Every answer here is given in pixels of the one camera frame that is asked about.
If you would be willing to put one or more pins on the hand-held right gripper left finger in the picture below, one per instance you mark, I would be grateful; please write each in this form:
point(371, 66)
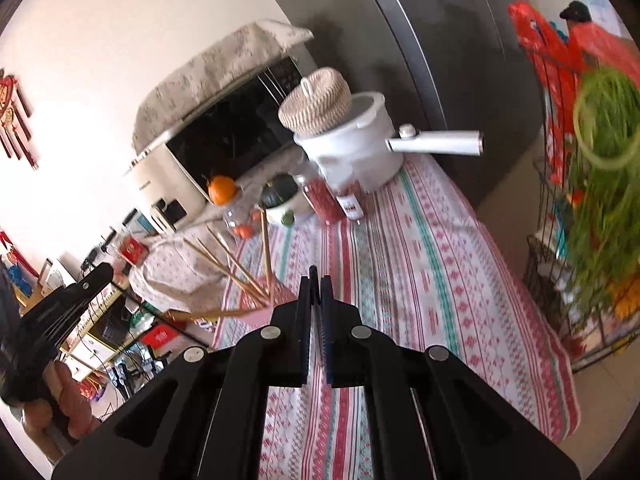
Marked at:
point(307, 305)

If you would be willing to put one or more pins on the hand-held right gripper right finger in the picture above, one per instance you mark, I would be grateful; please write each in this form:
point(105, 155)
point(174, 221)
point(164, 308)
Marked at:
point(327, 310)

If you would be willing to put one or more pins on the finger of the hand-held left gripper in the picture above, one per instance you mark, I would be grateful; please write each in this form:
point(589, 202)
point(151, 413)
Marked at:
point(70, 305)

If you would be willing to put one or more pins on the pink perforated utensil holder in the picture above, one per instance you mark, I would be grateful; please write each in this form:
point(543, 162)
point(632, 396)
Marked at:
point(260, 317)

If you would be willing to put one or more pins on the wooden chopstick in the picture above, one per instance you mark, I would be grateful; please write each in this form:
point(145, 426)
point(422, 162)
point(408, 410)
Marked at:
point(230, 270)
point(240, 265)
point(267, 255)
point(220, 271)
point(205, 313)

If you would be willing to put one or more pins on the person's left hand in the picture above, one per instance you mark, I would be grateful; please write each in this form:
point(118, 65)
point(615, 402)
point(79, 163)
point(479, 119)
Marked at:
point(70, 410)

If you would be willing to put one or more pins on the red and gold box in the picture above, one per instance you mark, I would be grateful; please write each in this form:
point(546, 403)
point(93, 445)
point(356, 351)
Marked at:
point(132, 251)

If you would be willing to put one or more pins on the white bowl with green dot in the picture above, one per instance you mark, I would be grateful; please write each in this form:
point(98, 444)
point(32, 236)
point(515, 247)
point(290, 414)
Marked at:
point(295, 212)

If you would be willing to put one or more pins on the red carton box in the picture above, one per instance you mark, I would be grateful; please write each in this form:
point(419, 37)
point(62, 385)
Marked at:
point(159, 336)

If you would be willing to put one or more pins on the small orange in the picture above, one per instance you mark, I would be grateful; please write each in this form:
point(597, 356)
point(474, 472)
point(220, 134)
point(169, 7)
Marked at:
point(245, 231)

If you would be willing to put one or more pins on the patterned woven tablecloth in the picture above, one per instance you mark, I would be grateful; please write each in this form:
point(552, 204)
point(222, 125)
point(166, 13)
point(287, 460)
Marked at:
point(425, 285)

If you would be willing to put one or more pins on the red sauce jar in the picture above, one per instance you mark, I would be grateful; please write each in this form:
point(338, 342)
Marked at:
point(350, 200)
point(322, 202)

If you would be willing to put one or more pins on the floral beige cloth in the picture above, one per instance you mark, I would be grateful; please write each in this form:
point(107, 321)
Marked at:
point(175, 275)

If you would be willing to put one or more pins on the clear plastic jar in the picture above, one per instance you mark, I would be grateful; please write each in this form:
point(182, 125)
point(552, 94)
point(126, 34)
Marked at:
point(240, 215)

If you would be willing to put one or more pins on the green pumpkin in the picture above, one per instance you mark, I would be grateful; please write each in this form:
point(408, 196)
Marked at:
point(277, 190)

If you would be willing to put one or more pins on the large orange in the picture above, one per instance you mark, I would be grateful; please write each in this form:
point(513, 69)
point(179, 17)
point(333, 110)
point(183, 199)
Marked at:
point(222, 190)

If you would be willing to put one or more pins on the white electric pot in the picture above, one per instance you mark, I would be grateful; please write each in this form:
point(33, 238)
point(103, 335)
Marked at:
point(360, 155)

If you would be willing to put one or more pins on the white microwave oven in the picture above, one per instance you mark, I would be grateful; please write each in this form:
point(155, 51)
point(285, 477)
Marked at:
point(225, 125)

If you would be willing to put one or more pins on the woven basket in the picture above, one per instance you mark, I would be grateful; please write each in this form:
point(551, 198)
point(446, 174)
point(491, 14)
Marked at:
point(315, 102)

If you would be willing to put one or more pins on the floral microwave cover cloth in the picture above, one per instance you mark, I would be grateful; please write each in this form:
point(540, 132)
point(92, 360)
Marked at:
point(210, 70)

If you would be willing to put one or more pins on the dark grey refrigerator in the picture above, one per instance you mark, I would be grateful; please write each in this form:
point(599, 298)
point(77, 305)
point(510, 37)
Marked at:
point(450, 60)

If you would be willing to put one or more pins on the green vegetable bundle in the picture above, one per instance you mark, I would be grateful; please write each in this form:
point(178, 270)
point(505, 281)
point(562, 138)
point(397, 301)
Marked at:
point(605, 185)

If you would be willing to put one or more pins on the red snack packets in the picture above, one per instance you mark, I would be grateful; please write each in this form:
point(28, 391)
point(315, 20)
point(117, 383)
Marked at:
point(545, 60)

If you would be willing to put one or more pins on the red knot wall ornament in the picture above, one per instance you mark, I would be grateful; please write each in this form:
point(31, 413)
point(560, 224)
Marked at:
point(12, 115)

